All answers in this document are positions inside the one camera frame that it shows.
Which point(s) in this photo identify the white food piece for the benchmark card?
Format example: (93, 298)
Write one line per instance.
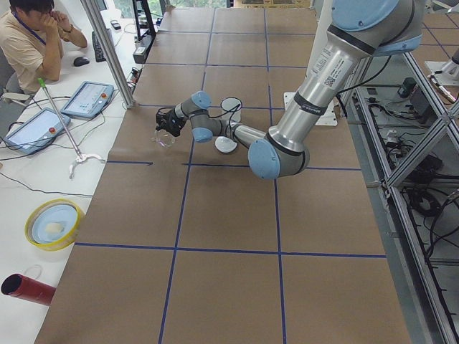
(54, 228)

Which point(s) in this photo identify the aluminium frame post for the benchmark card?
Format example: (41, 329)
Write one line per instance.
(96, 20)

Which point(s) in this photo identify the reacher grabber stick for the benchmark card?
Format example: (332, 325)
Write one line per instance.
(80, 156)

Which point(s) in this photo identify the far teach pendant tablet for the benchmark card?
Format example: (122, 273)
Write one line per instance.
(88, 100)

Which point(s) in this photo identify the seated person beige shirt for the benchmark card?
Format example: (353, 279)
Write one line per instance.
(32, 33)

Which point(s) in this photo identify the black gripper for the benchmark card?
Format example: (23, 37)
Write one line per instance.
(171, 120)

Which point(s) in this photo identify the light blue plate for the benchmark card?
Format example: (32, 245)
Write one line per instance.
(63, 213)

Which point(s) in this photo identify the near teach pendant tablet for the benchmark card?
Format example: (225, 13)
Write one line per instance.
(36, 133)

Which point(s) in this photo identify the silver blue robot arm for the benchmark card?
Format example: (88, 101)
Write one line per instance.
(358, 29)

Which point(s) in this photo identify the white enamel cup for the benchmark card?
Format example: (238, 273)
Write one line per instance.
(231, 108)

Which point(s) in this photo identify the black computer mouse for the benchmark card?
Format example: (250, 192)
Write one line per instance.
(80, 61)

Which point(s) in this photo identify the brown paper table cover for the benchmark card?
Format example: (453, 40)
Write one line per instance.
(186, 245)

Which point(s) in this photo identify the red cardboard tube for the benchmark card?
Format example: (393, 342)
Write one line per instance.
(26, 288)

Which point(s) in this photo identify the aluminium frame rail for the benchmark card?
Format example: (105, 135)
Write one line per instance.
(408, 137)

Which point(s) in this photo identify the teach pendant tablet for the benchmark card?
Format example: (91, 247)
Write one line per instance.
(88, 100)
(36, 133)

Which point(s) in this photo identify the yellow rimmed round tub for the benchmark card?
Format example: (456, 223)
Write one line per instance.
(61, 243)

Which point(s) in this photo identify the black keyboard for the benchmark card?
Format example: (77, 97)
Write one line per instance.
(98, 51)

